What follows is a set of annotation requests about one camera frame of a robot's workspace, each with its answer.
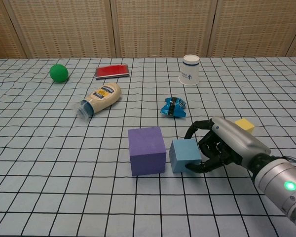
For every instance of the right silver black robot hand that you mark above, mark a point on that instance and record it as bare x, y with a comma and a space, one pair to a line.
234, 138

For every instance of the small yellow foam cube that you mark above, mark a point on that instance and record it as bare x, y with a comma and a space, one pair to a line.
245, 124

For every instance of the medium light blue foam cube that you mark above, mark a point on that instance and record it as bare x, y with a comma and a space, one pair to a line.
182, 155

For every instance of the large purple foam cube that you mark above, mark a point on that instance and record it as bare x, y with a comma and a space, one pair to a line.
146, 153

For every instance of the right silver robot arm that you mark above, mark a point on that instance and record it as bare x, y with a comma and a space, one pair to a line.
278, 182

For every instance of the crumpled blue snack wrapper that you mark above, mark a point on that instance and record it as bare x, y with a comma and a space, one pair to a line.
173, 107

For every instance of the upturned white paper cup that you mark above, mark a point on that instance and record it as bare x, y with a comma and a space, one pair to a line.
189, 71

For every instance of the woven bamboo folding screen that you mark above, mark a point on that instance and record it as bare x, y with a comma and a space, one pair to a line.
162, 27

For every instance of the mayonnaise squeeze bottle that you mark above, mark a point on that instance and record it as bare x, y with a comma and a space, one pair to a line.
103, 97

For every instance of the flat red tin box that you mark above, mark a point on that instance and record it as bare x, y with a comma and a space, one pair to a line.
112, 71

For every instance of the light blue checkered tablecloth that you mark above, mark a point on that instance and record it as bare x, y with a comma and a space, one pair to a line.
64, 172

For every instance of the green ball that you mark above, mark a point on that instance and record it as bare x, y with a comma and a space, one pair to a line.
58, 73

